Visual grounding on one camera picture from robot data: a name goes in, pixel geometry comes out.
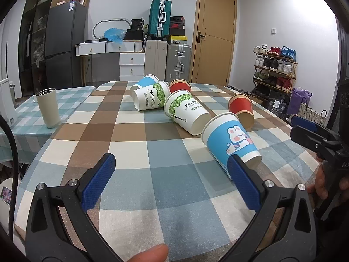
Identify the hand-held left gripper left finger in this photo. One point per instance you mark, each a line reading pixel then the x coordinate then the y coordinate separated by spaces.
pixel 99 178

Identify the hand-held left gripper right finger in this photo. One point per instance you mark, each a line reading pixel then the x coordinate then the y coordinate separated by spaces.
pixel 242 181

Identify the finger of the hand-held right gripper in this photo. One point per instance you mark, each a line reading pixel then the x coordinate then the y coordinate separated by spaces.
pixel 304 122
pixel 305 139

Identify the blue bunny paper cup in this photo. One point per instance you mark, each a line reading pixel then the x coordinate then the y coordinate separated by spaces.
pixel 234 140

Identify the red paper cup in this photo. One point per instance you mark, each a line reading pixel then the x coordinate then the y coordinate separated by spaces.
pixel 180 86
pixel 241 105

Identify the white green leaf paper cup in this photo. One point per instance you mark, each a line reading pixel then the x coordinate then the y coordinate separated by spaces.
pixel 188 109
pixel 150 97

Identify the person's right hand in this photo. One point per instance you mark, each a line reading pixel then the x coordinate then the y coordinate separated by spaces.
pixel 319 180

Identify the person's left hand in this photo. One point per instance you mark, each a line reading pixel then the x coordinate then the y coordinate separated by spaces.
pixel 150 254

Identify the white woven basket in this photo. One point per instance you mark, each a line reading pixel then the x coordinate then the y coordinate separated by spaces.
pixel 313 114

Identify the purple bag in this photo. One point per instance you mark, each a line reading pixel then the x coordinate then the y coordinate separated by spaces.
pixel 298 101

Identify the black storage box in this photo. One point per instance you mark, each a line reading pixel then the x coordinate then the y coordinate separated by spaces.
pixel 279 102

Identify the wooden shoe rack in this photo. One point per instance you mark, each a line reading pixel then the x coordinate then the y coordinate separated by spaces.
pixel 293 71

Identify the brown blue checked tablecloth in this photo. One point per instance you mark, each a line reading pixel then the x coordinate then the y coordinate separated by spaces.
pixel 163 169

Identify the group of shoes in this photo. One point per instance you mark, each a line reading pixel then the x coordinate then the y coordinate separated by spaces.
pixel 272 64

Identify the teal checked tablecloth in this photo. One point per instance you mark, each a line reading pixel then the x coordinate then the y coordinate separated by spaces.
pixel 24 139

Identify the beige steel tumbler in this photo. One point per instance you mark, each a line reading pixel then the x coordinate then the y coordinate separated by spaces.
pixel 48 109

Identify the smartphone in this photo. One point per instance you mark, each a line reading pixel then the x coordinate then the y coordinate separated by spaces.
pixel 6 195

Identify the wooden door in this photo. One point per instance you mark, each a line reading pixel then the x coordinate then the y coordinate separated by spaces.
pixel 215 60

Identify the white drawer unit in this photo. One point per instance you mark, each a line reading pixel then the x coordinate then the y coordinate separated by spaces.
pixel 132 67

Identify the white appliance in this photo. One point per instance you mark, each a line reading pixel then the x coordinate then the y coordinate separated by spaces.
pixel 7 103

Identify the white dressing table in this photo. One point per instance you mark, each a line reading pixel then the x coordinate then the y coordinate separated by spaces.
pixel 92 48

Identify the beige suitcase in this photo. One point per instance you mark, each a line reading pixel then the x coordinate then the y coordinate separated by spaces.
pixel 155 60

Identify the silver suitcase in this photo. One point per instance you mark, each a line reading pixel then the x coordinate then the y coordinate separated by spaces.
pixel 178 62

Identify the dark grey refrigerator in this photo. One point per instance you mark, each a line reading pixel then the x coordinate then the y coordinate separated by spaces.
pixel 64 46

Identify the blue plastic bag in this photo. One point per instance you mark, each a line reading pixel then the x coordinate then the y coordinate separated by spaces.
pixel 114 35

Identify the dark glass cabinet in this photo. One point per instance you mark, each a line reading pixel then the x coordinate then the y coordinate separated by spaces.
pixel 34 46

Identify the yellow black shoe box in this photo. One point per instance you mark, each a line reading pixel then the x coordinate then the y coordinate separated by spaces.
pixel 177 39

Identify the oval mirror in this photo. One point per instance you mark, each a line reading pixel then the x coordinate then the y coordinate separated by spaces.
pixel 98 26

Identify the black printed bag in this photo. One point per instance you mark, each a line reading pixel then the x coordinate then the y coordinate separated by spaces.
pixel 137 24

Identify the red black shoe box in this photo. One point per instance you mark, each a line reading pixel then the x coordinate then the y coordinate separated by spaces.
pixel 177 26

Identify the teal suitcase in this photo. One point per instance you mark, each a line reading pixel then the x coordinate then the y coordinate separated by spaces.
pixel 159 19

